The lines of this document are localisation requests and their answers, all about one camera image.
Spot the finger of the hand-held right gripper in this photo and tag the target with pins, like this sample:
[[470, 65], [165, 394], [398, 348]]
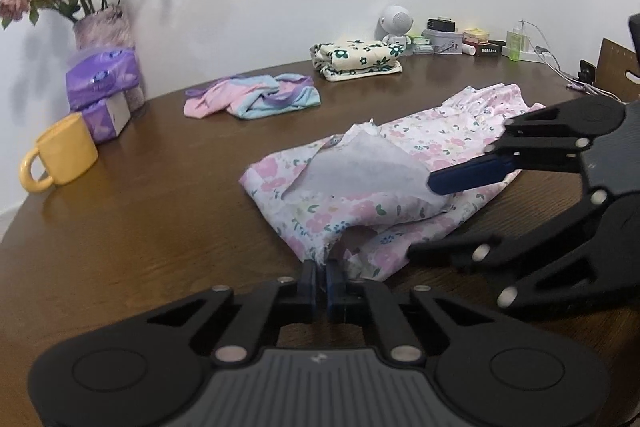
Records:
[[450, 249], [465, 174]]

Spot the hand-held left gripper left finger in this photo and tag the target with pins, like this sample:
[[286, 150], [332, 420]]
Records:
[[309, 302]]

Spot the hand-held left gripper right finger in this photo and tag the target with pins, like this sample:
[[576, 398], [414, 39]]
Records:
[[334, 302]]

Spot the pink floral dress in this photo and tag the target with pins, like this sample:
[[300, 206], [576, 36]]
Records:
[[400, 132]]

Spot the brown cardboard panel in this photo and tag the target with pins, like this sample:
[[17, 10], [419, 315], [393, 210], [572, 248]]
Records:
[[617, 67]]

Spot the black phone clip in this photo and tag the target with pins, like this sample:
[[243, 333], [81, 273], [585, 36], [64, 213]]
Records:
[[588, 72]]

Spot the white small tube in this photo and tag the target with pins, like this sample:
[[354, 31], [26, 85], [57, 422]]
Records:
[[468, 49]]

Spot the black labelled box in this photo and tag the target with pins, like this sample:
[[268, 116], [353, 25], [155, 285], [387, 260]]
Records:
[[489, 49]]

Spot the green white small boxes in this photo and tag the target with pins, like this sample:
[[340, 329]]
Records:
[[419, 46]]

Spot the white power strip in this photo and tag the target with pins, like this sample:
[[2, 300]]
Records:
[[535, 56]]

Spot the green liquid bottle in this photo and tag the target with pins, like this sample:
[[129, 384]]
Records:
[[513, 44]]

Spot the pale yellow small case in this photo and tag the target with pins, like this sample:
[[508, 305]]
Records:
[[476, 34]]

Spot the black charger block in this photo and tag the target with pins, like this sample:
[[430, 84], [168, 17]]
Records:
[[441, 26]]

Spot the folded cream floral cloth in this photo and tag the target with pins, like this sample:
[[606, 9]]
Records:
[[355, 59]]

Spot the white round robot speaker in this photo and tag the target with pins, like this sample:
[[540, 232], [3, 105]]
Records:
[[397, 21]]

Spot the pink blue purple garment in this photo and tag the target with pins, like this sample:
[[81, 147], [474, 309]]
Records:
[[215, 99]]

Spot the purple tissue pack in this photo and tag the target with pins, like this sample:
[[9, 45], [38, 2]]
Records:
[[105, 119], [100, 77]]

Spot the yellow mug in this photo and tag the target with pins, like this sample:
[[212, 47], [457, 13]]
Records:
[[65, 152]]

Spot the fuzzy pink vase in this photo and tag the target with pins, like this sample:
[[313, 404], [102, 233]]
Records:
[[102, 27]]

